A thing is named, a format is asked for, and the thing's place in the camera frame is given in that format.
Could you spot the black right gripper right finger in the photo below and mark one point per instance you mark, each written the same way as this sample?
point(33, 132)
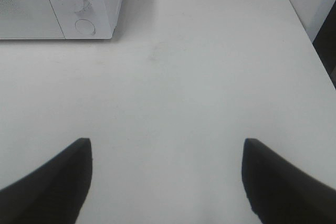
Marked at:
point(279, 192)

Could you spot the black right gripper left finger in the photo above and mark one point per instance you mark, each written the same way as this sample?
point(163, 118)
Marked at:
point(53, 193)

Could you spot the round door release button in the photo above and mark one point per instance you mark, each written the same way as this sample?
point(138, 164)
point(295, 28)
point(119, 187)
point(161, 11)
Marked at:
point(85, 27)

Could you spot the white microwave door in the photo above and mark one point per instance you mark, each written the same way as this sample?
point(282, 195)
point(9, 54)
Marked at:
point(29, 19)

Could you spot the white microwave oven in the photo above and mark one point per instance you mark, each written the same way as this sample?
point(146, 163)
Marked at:
point(105, 3)

